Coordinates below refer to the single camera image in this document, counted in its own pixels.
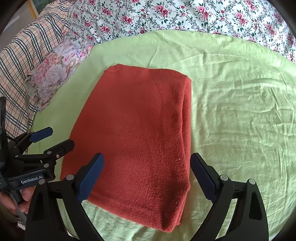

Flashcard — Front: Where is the pink floral pillow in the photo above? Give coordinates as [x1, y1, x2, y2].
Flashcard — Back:
[25, 34, 93, 112]

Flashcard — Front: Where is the light green bed sheet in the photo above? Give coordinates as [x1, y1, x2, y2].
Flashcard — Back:
[29, 30, 295, 239]

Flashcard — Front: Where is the beige plaid blanket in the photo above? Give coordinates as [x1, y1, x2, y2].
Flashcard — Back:
[1, 1, 73, 138]

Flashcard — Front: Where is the person's left hand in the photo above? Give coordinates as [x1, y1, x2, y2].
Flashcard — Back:
[1, 186, 36, 216]

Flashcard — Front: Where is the orange knit sweater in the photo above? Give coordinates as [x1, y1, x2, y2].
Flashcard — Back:
[61, 64, 191, 232]

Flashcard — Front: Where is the rose floral white quilt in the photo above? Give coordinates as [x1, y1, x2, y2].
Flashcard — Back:
[67, 0, 295, 62]

